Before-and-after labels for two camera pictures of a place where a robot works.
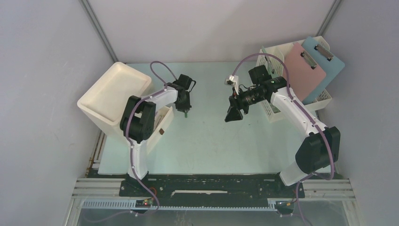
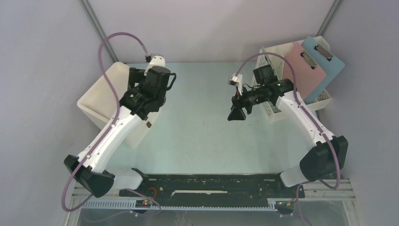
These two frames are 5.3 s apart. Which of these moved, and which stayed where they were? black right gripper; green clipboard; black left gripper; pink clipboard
Moved: black left gripper
Stayed: pink clipboard; black right gripper; green clipboard
